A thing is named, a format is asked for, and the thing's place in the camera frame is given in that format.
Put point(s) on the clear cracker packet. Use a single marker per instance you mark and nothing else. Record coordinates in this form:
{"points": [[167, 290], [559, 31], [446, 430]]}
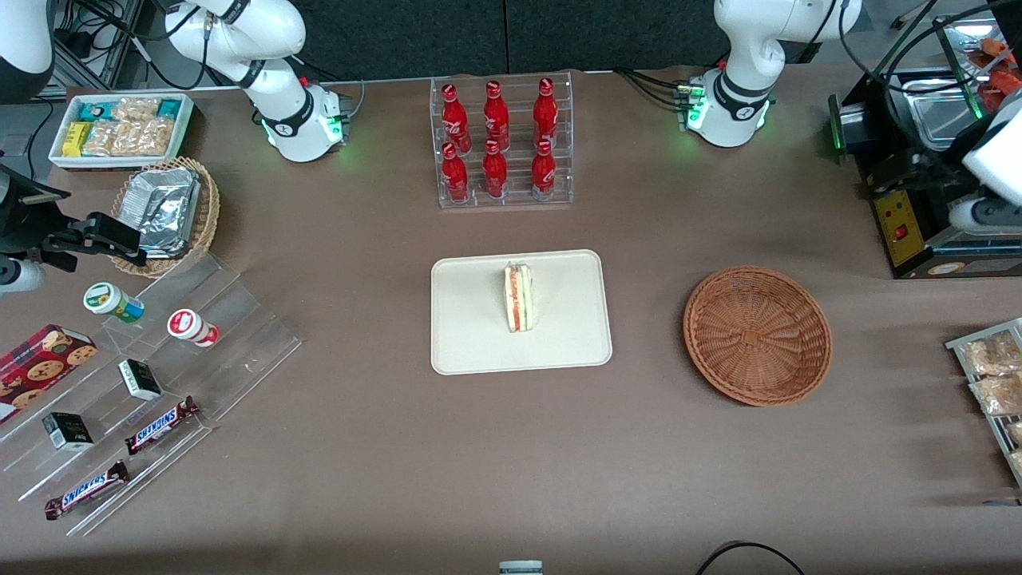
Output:
{"points": [[136, 109], [102, 138], [145, 137]]}

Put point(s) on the white rectangular snack bin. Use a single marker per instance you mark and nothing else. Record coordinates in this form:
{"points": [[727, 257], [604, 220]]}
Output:
{"points": [[185, 120]]}

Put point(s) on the teal snack packet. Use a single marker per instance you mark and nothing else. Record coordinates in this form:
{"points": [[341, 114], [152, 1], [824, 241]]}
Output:
{"points": [[169, 109], [94, 112]]}

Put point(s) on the red lid yogurt cup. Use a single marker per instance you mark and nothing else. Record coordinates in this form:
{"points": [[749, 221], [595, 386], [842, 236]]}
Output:
{"points": [[188, 326]]}

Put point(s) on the small black box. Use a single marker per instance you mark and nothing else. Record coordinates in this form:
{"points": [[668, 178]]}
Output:
{"points": [[140, 380], [68, 431]]}

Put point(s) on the green lid yogurt cup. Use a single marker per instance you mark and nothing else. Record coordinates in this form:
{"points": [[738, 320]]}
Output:
{"points": [[108, 299]]}

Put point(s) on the silver foil packet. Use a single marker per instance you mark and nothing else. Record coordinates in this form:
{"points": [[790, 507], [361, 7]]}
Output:
{"points": [[164, 208]]}

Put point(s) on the round brown wicker basket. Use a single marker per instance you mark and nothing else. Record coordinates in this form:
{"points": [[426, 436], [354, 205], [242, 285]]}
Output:
{"points": [[758, 335]]}

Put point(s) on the cream rectangular tray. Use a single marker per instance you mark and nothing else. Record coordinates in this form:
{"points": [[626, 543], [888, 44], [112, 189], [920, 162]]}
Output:
{"points": [[471, 319]]}

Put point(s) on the red plaid cookie box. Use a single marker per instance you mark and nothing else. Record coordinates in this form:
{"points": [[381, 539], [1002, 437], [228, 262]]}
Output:
{"points": [[40, 367]]}

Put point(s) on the red cola bottle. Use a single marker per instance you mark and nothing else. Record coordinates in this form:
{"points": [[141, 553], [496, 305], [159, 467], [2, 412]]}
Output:
{"points": [[496, 118], [495, 174], [454, 120], [455, 177], [545, 116], [543, 172]]}

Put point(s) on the small grey device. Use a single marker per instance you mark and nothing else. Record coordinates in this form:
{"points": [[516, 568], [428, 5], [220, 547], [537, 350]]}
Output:
{"points": [[520, 568]]}

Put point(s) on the small tan wicker basket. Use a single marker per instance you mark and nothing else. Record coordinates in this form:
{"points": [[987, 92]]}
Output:
{"points": [[209, 212]]}

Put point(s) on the triangular sandwich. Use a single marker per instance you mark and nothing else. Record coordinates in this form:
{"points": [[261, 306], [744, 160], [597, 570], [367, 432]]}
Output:
{"points": [[519, 299]]}

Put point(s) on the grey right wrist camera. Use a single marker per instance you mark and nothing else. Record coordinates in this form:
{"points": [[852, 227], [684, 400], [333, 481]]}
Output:
{"points": [[20, 276]]}

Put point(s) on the Snickers chocolate bar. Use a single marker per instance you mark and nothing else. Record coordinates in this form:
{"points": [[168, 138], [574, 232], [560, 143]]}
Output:
{"points": [[86, 489], [160, 426]]}

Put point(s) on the clear acrylic bottle rack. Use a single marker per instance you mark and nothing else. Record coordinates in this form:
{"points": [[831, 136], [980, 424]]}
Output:
{"points": [[519, 200]]}

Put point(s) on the stainless steel pan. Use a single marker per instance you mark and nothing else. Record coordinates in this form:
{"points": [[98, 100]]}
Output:
{"points": [[942, 112]]}

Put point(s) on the aluminium frame stand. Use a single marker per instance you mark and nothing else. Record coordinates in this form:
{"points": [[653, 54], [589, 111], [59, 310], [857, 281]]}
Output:
{"points": [[120, 48]]}

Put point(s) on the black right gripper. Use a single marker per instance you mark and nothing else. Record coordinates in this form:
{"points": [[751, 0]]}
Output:
{"points": [[24, 221]]}

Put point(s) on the clear acrylic step display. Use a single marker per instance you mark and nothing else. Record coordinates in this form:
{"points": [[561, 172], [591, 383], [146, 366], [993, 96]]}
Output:
{"points": [[239, 343]]}

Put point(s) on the yellow snack packet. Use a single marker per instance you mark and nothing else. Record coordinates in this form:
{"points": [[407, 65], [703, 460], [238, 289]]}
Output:
{"points": [[76, 140]]}

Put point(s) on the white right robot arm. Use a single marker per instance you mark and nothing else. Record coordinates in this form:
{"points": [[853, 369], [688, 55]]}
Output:
{"points": [[291, 120]]}

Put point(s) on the clear bag of crackers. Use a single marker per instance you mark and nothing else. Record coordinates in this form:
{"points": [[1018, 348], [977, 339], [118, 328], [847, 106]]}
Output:
{"points": [[994, 355], [998, 395]]}

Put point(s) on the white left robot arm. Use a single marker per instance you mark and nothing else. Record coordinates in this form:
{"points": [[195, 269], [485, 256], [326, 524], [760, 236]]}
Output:
{"points": [[730, 104]]}

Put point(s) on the black food warmer appliance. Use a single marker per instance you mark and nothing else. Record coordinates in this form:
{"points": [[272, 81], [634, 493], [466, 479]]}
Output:
{"points": [[898, 228]]}

